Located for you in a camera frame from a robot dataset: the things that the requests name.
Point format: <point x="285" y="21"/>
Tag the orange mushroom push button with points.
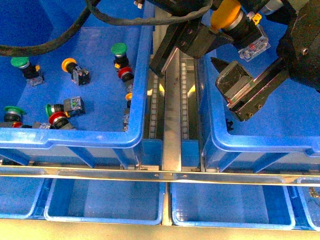
<point x="79" y="76"/>

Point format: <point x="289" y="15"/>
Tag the large blue bin with buttons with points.
<point x="99" y="138"/>

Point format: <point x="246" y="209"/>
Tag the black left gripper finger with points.
<point x="192" y="38"/>

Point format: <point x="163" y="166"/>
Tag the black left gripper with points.
<point x="299" y="58"/>

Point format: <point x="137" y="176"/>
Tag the large blue middle bin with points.
<point x="284" y="135"/>

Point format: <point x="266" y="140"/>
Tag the small blue front bin middle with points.
<point x="232" y="206"/>

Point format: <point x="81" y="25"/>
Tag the green button with contact block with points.
<point x="71" y="107"/>

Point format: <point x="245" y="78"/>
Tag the small blue bin with clips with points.
<point x="309" y="212"/>

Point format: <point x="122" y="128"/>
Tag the small black plastic clip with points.
<point x="229" y="125"/>

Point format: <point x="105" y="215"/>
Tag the small blue bin far left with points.
<point x="23" y="197"/>

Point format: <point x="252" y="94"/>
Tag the green mushroom push button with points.
<point x="119" y="50"/>

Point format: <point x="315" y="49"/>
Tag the metal divider rail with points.
<point x="171" y="158"/>

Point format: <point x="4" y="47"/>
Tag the metal shelf front rail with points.
<point x="195" y="177"/>

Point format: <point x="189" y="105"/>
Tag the green button bottom left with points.
<point x="13" y="115"/>

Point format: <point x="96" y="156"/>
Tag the yellow mushroom push button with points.
<point x="240" y="20"/>

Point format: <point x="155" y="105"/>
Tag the pile of metal clips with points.
<point x="313" y="193"/>

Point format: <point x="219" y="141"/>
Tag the red button lower left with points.
<point x="60" y="121"/>

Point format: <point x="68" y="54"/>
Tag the green button far left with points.
<point x="31" y="73"/>

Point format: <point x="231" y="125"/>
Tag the small blue front bin left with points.
<point x="105" y="201"/>

